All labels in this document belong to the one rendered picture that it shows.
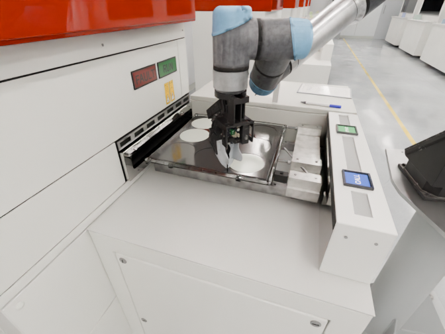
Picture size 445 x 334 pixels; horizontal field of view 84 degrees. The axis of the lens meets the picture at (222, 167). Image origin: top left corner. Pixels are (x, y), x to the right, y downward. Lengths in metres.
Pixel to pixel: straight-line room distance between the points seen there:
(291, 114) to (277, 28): 0.48
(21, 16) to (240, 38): 0.33
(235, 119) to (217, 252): 0.29
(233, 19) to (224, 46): 0.05
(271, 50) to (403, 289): 0.99
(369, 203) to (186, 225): 0.40
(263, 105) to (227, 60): 0.47
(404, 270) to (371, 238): 0.66
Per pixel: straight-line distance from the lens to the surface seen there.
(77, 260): 0.71
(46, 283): 0.68
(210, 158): 0.71
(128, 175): 0.74
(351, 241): 0.51
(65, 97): 0.59
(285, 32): 0.53
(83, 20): 0.56
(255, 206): 0.67
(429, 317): 1.52
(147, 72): 0.79
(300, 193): 0.66
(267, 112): 0.97
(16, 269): 0.61
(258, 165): 0.69
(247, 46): 0.52
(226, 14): 0.51
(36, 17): 0.50
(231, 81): 0.52
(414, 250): 1.09
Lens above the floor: 1.27
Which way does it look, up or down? 33 degrees down
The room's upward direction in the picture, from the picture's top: straight up
